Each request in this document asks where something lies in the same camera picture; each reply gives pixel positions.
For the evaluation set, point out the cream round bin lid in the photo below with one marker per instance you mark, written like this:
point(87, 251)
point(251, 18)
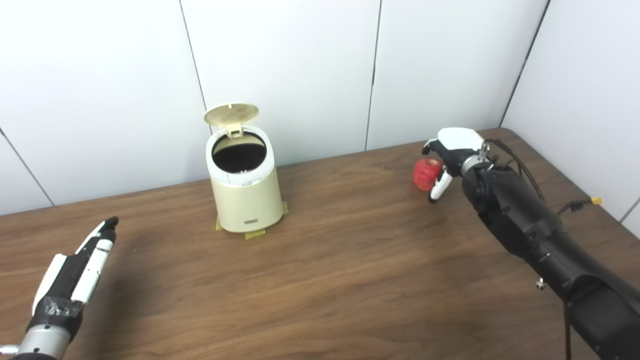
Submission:
point(231, 114)

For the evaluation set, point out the red apple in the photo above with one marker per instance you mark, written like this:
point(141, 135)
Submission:
point(426, 175)

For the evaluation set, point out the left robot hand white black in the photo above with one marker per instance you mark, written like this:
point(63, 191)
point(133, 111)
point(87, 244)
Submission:
point(62, 290)

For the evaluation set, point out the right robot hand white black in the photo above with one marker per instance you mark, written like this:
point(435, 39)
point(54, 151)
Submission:
point(460, 140)

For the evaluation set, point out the cream-colored bin body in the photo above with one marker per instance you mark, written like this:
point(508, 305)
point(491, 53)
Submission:
point(247, 200)

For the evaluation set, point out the yellow tape piece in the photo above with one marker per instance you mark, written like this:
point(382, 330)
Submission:
point(219, 223)
point(255, 234)

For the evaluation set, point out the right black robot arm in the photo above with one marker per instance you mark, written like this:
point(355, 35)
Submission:
point(525, 220)

